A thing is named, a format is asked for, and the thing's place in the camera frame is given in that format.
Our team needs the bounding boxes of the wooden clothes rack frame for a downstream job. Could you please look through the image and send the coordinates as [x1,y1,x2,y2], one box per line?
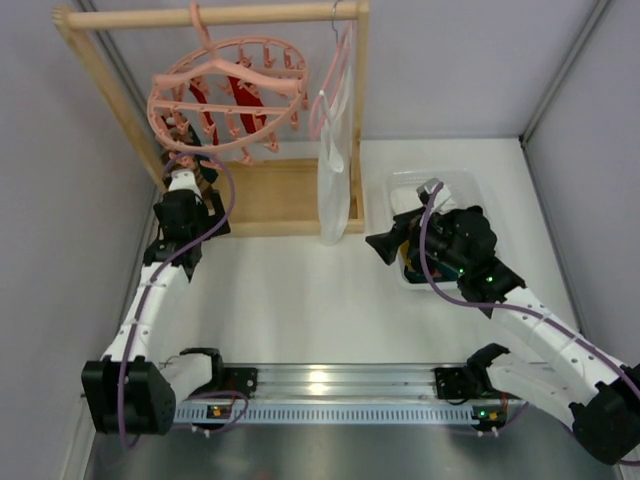
[52,1,370,237]

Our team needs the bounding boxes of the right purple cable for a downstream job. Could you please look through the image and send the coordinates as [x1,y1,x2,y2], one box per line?
[417,181,640,451]

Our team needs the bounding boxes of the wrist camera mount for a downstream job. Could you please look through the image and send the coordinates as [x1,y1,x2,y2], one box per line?
[416,178,452,212]
[167,169,201,195]

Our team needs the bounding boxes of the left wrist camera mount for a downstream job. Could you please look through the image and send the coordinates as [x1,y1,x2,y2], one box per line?
[167,169,201,195]

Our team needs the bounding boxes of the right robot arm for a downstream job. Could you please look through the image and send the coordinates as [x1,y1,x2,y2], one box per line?
[366,205,639,465]

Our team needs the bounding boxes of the pink round clip hanger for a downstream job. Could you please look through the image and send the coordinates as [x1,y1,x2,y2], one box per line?
[146,3,309,165]

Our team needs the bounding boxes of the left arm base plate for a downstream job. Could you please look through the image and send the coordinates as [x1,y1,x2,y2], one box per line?
[222,367,259,398]

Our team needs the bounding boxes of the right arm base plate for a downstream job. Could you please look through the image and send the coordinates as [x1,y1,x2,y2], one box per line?
[434,365,498,405]

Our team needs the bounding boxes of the purple cable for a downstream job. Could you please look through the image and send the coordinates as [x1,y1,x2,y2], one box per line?
[116,152,249,451]
[417,181,640,451]

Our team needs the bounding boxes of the green reindeer sock in basket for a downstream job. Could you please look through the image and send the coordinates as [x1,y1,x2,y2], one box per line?
[400,241,443,284]

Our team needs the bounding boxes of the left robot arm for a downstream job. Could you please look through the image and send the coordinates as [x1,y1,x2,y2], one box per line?
[81,188,231,437]

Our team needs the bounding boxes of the red sock plain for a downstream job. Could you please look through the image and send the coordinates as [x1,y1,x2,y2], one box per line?
[187,79,220,148]

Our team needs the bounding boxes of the white slotted cable duct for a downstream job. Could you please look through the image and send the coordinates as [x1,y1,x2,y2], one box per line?
[174,402,502,426]

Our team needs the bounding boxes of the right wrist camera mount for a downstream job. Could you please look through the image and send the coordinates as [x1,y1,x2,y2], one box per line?
[416,178,452,212]

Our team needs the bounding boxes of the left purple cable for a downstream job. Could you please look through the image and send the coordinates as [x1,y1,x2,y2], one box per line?
[116,152,249,451]

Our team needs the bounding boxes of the aluminium mounting rail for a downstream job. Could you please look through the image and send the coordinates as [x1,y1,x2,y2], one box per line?
[164,362,626,403]

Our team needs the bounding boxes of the white mesh laundry bag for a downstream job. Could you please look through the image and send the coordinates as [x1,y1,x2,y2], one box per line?
[317,23,355,245]

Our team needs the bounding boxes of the red sock with trim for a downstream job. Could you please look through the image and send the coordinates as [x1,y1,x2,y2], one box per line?
[228,77,266,134]

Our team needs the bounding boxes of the brown striped green sock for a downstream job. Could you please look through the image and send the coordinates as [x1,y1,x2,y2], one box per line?
[161,118,219,196]

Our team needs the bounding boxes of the pink wire hanger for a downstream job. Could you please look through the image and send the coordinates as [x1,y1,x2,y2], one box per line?
[309,1,354,141]

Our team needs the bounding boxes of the white plastic laundry basket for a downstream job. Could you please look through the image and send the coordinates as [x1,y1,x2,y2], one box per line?
[383,169,485,291]

